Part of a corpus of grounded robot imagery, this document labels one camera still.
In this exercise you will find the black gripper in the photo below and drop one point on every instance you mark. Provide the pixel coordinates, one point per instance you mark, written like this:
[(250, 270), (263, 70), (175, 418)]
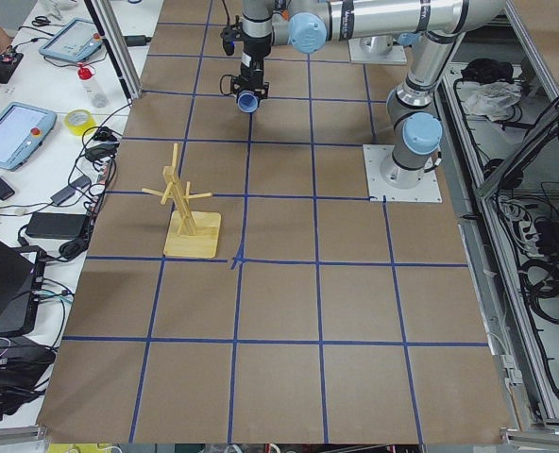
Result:
[(252, 63)]

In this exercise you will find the light blue plastic cup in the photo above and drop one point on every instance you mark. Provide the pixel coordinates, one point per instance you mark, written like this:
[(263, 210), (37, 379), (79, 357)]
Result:
[(247, 101)]

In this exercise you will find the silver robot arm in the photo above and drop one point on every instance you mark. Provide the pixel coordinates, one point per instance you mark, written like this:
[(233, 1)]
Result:
[(417, 131), (308, 25)]

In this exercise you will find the wooden cup rack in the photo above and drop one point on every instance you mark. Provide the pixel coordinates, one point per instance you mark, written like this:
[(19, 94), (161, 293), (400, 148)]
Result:
[(191, 233)]

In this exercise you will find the red capped squeeze bottle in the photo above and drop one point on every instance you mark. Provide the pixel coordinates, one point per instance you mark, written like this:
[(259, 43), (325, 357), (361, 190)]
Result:
[(91, 86)]

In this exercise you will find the yellow tape roll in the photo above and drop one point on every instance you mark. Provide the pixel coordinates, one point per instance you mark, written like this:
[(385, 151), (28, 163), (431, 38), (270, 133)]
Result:
[(79, 121)]

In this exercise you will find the far teach pendant tablet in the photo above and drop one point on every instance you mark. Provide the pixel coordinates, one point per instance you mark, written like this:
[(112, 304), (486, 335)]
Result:
[(75, 42)]

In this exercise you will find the teach pendant tablet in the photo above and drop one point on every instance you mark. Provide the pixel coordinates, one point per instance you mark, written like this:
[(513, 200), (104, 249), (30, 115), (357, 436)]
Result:
[(75, 42), (22, 130)]

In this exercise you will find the black scissors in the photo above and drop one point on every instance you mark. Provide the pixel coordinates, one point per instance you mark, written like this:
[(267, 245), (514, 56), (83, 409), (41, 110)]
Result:
[(46, 20)]

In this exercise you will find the black power adapter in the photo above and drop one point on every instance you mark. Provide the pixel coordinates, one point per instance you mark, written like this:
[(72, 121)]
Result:
[(58, 226)]

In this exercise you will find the near teach pendant tablet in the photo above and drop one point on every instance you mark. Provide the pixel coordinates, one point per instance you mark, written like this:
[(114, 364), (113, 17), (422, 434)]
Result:
[(22, 130)]

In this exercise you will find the crumpled white cloth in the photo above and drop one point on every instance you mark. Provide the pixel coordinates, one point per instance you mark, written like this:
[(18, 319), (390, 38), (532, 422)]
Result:
[(494, 101)]

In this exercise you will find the black laptop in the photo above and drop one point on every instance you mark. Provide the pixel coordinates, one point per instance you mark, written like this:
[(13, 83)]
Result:
[(21, 273)]

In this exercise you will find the aluminium frame post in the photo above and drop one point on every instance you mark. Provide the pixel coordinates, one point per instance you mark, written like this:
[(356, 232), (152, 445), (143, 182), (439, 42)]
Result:
[(108, 28)]

